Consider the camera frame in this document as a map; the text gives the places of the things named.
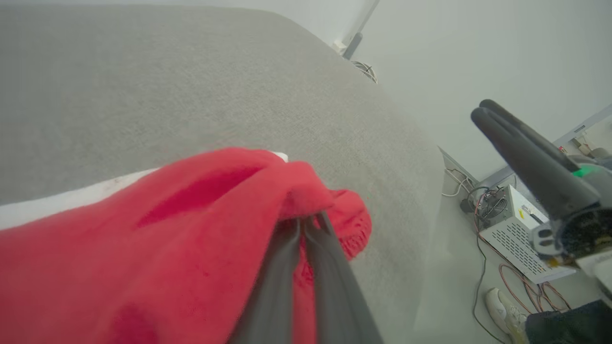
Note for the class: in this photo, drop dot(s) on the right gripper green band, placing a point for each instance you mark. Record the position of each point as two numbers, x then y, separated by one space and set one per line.
583 229

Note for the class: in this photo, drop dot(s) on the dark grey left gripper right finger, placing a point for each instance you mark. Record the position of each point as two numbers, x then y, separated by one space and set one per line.
334 296

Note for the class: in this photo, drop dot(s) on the white shoe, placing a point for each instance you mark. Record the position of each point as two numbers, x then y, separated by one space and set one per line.
504 313

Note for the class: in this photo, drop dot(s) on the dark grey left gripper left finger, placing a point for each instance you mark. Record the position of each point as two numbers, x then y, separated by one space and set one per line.
275 296

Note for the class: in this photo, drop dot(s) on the white and dark pole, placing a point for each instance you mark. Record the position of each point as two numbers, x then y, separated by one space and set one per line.
356 33

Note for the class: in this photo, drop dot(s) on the white perforated electronics box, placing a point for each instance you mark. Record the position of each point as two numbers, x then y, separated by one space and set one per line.
511 239

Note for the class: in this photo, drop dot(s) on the dark trouser leg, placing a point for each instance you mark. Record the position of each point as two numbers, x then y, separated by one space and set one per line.
569 327

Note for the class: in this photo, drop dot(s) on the red and white jersey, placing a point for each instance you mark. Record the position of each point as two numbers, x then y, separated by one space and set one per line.
143 248

